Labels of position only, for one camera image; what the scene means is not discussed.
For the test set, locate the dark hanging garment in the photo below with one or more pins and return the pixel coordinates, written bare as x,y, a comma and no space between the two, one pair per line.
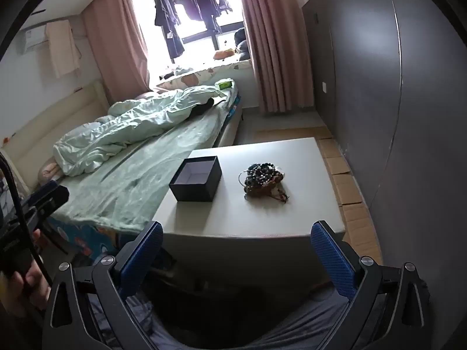
188,2
213,3
169,25

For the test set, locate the printed window sill cushion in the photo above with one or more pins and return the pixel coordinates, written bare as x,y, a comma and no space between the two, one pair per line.
204,74

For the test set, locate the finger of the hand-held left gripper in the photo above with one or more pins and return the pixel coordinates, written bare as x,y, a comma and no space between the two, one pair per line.
47,197

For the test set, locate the black jewelry box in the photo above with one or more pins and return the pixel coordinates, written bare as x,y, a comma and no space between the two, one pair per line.
197,191

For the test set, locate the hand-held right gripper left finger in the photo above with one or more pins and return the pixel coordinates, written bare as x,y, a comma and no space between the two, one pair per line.
146,251

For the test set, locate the pink curtain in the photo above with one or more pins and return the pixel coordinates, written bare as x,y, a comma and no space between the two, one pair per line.
273,43
113,43

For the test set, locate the grey wardrobe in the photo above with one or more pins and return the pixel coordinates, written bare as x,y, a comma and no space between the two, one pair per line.
365,80

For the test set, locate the green bed cover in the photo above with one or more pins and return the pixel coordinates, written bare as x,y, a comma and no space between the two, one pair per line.
146,160

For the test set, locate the cardboard floor sheets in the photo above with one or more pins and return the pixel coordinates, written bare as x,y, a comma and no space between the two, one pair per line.
350,193

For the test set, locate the beige padded headboard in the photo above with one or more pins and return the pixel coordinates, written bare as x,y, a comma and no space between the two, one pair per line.
54,116

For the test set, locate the white air conditioner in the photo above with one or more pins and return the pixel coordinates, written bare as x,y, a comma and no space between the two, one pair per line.
34,36

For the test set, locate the dark bundle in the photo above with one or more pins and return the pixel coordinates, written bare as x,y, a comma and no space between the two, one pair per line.
241,43

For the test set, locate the orange plush item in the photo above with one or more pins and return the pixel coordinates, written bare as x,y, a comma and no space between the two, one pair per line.
223,54

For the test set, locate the green packet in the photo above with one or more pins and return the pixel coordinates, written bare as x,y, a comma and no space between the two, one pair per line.
224,84

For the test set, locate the beige hanging towel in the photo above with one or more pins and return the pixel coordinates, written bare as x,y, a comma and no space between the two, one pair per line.
64,49

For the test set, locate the person's left hand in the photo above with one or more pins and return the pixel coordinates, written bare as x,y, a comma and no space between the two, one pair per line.
34,280

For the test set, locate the black cloth item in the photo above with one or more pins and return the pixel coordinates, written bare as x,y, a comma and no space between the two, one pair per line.
202,107

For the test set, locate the person's grey pants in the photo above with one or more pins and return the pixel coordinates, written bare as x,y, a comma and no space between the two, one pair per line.
292,321

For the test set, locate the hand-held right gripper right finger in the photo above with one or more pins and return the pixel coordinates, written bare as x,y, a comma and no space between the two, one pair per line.
332,259

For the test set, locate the pale green duvet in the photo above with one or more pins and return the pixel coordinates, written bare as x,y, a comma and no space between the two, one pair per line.
127,124

